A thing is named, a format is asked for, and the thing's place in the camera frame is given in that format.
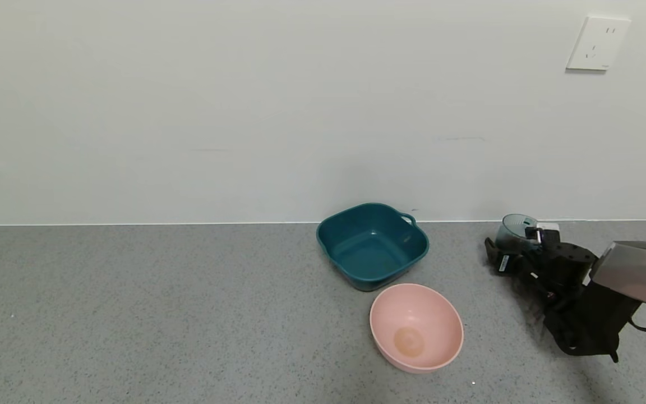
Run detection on pink plastic bowl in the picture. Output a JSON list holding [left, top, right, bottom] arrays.
[[370, 283, 464, 374]]

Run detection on teal plastic basin with handle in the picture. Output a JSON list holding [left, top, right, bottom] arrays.
[[316, 203, 430, 292]]

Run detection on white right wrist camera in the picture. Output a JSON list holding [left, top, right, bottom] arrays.
[[525, 223, 560, 246]]

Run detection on translucent blue-grey measuring cup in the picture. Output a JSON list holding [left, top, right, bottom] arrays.
[[495, 214, 540, 251]]

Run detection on white wall socket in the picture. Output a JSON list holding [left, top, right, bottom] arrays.
[[566, 16, 631, 72]]

